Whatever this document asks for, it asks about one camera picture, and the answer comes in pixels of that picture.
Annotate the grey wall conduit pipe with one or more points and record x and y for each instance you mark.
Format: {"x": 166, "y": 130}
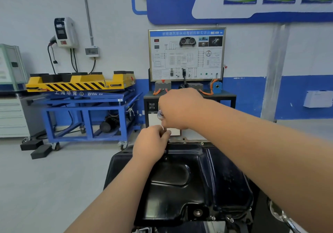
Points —
{"x": 87, "y": 11}

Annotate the black training bench stand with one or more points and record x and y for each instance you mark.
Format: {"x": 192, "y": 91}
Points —
{"x": 223, "y": 96}

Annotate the black engine oil pan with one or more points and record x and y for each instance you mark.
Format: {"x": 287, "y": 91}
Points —
{"x": 208, "y": 178}

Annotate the white wall charger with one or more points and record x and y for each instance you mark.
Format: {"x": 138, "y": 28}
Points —
{"x": 65, "y": 32}

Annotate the person's left forearm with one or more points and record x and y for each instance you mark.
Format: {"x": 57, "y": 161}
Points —
{"x": 114, "y": 201}

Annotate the person's right fingers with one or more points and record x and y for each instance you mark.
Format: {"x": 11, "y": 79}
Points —
{"x": 167, "y": 118}

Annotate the person's right forearm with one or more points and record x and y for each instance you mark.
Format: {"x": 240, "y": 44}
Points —
{"x": 260, "y": 157}

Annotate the blue wheeled lift cart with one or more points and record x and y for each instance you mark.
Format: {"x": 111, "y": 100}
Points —
{"x": 85, "y": 102}

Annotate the person's right hand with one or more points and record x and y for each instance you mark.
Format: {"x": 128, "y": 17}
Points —
{"x": 179, "y": 105}

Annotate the blue electric motor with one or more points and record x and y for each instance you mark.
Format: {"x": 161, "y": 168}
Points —
{"x": 217, "y": 87}

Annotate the grey controller box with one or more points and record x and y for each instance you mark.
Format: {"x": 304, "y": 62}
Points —
{"x": 162, "y": 85}
{"x": 195, "y": 86}

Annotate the framed wiring diagram board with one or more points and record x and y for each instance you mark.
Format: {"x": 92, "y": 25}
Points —
{"x": 182, "y": 56}

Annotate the person's left hand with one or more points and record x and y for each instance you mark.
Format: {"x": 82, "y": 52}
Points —
{"x": 148, "y": 144}

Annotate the yellow striped lift platform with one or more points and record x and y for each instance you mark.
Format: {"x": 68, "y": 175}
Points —
{"x": 78, "y": 83}

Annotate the white wall paper holder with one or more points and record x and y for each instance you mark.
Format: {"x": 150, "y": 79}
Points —
{"x": 318, "y": 99}

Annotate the white drawer cabinet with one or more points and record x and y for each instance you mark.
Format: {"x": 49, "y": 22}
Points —
{"x": 13, "y": 118}

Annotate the blue white wall board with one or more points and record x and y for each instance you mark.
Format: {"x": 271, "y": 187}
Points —
{"x": 177, "y": 9}

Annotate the chrome metal part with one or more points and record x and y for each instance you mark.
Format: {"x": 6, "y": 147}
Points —
{"x": 278, "y": 213}

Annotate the person's left fingers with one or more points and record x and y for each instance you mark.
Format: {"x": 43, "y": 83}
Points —
{"x": 166, "y": 136}

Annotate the grey vertical column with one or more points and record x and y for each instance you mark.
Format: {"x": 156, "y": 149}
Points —
{"x": 275, "y": 71}

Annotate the black pump motor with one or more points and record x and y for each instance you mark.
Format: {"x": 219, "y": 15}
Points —
{"x": 106, "y": 126}

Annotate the small grey wall box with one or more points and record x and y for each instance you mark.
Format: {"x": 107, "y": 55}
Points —
{"x": 91, "y": 51}

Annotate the black rubber block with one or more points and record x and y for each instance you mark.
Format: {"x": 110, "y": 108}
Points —
{"x": 41, "y": 151}
{"x": 31, "y": 145}

